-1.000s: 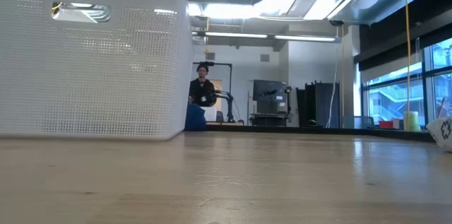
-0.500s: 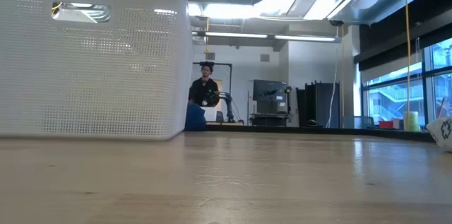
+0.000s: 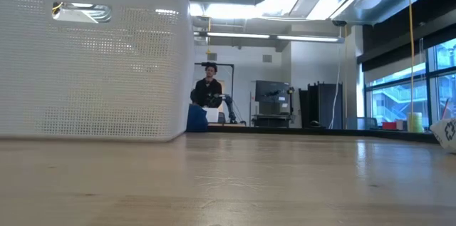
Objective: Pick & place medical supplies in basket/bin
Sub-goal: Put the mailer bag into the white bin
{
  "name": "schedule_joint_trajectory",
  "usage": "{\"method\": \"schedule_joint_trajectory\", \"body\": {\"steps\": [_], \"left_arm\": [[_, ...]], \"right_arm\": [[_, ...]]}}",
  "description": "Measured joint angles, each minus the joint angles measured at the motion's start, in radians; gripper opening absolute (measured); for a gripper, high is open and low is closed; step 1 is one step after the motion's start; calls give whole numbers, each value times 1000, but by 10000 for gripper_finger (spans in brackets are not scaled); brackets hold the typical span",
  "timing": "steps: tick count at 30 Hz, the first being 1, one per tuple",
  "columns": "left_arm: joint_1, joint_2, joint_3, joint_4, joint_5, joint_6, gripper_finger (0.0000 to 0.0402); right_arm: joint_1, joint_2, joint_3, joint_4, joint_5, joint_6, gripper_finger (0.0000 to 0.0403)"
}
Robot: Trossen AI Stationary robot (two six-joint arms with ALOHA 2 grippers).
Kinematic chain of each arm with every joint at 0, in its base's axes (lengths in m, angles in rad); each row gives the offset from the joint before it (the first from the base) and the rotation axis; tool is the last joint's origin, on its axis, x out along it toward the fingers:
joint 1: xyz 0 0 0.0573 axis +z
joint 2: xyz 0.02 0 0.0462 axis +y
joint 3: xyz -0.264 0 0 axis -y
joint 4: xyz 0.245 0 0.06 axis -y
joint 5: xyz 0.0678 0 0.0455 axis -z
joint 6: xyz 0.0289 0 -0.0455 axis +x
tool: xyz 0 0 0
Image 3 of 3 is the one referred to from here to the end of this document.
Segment white hanging cable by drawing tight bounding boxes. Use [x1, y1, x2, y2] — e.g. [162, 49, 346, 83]
[329, 58, 342, 130]

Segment white pack with blue symbols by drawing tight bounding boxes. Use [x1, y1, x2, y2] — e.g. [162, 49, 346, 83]
[429, 118, 456, 155]

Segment black equipment cart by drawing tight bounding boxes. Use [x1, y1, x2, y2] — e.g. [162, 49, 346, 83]
[251, 113, 296, 128]

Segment black upright panels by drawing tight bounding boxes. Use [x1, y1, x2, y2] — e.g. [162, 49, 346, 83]
[298, 81, 344, 130]

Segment white perforated plastic basket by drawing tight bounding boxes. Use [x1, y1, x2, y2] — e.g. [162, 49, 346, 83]
[0, 0, 195, 144]

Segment black aluminium table frame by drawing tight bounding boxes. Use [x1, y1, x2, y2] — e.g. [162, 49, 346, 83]
[207, 125, 440, 145]

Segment black monitor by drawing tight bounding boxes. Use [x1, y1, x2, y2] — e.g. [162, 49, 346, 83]
[254, 79, 291, 115]

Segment blue cloth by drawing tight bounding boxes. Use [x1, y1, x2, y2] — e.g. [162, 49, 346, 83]
[185, 103, 209, 133]

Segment long ceiling light bar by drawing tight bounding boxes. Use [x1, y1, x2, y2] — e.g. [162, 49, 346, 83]
[194, 30, 346, 44]

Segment yellow-green roll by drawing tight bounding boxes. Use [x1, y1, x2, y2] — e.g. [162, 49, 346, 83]
[407, 111, 424, 133]

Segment person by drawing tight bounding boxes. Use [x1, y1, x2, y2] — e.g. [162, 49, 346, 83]
[190, 62, 224, 109]

